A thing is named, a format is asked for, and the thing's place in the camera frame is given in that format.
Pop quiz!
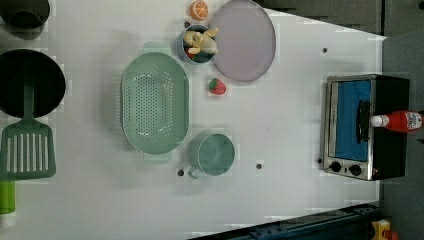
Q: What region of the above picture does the blue metal frame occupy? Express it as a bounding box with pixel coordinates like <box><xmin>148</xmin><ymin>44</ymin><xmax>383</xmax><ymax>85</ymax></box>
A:
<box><xmin>191</xmin><ymin>204</ymin><xmax>382</xmax><ymax>240</ymax></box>

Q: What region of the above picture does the yellow red toy object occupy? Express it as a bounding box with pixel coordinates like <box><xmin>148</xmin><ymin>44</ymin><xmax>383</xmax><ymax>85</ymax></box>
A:
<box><xmin>371</xmin><ymin>220</ymin><xmax>399</xmax><ymax>240</ymax></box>

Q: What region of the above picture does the black round pan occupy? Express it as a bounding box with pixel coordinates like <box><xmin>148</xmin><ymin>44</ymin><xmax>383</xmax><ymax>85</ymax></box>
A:
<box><xmin>0</xmin><ymin>49</ymin><xmax>66</xmax><ymax>118</ymax></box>

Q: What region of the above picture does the large lilac round plate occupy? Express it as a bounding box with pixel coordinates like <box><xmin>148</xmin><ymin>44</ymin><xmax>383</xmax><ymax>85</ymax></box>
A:
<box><xmin>211</xmin><ymin>0</ymin><xmax>276</xmax><ymax>81</ymax></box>

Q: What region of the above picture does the red ketchup bottle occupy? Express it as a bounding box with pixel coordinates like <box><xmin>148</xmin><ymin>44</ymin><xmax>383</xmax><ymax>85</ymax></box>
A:
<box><xmin>370</xmin><ymin>111</ymin><xmax>423</xmax><ymax>133</ymax></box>

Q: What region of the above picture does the red toy strawberry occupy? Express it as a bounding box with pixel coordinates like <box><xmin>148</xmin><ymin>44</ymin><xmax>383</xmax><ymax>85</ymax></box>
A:
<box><xmin>208</xmin><ymin>78</ymin><xmax>227</xmax><ymax>95</ymax></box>

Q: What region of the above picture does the green perforated colander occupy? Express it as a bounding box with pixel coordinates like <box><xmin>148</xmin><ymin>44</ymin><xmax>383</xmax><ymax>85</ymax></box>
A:
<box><xmin>120</xmin><ymin>42</ymin><xmax>189</xmax><ymax>164</ymax></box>

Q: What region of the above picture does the blue bowl with toy food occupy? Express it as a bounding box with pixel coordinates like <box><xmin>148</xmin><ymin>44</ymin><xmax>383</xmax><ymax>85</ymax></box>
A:
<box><xmin>176</xmin><ymin>24</ymin><xmax>218</xmax><ymax>64</ymax></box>

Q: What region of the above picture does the green bottle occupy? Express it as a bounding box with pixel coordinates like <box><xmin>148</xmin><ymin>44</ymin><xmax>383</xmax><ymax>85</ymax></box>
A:
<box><xmin>0</xmin><ymin>181</ymin><xmax>16</xmax><ymax>228</ymax></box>

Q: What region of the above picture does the toy orange half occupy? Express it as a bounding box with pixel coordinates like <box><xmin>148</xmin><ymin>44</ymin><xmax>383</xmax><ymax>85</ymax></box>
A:
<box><xmin>189</xmin><ymin>0</ymin><xmax>209</xmax><ymax>21</ymax></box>

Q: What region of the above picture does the green slotted spatula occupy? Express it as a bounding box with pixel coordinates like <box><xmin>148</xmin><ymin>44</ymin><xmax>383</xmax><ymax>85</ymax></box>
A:
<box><xmin>1</xmin><ymin>77</ymin><xmax>56</xmax><ymax>181</ymax></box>

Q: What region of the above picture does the black cylindrical cup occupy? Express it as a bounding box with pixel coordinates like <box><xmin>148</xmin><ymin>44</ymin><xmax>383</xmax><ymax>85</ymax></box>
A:
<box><xmin>0</xmin><ymin>0</ymin><xmax>51</xmax><ymax>30</ymax></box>

